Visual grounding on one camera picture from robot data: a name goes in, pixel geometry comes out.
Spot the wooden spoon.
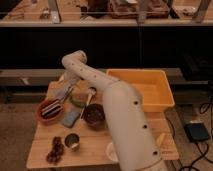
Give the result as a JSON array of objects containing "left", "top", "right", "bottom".
[{"left": 80, "top": 87, "right": 97, "bottom": 119}]

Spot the orange bowl with striped item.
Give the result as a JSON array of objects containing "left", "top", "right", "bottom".
[{"left": 36, "top": 99, "right": 64, "bottom": 125}]

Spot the black foot pedal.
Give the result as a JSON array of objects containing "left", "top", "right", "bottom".
[{"left": 184, "top": 123, "right": 210, "bottom": 142}]

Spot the yellow plastic bin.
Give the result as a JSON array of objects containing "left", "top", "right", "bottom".
[{"left": 107, "top": 69, "right": 175, "bottom": 112}]

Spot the white cup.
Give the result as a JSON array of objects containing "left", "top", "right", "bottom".
[{"left": 105, "top": 142, "right": 118, "bottom": 162}]

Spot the dark brown bowl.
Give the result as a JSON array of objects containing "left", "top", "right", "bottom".
[{"left": 83, "top": 103, "right": 105, "bottom": 129}]

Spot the dark grape bunch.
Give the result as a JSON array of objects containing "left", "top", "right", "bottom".
[{"left": 46, "top": 137, "right": 64, "bottom": 164}]

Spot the green plate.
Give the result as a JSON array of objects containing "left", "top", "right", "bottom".
[{"left": 69, "top": 96, "right": 86, "bottom": 108}]

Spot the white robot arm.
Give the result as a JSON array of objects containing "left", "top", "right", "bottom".
[{"left": 62, "top": 50, "right": 168, "bottom": 171}]

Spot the black cable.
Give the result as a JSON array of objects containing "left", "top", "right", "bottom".
[{"left": 179, "top": 99, "right": 213, "bottom": 171}]

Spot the blue sponge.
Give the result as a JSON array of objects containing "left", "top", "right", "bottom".
[{"left": 62, "top": 111, "right": 80, "bottom": 128}]

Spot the grey towel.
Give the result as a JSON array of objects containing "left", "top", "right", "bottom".
[{"left": 54, "top": 84, "right": 73, "bottom": 102}]

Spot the metal cup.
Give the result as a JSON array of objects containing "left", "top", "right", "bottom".
[{"left": 64, "top": 133, "right": 80, "bottom": 151}]

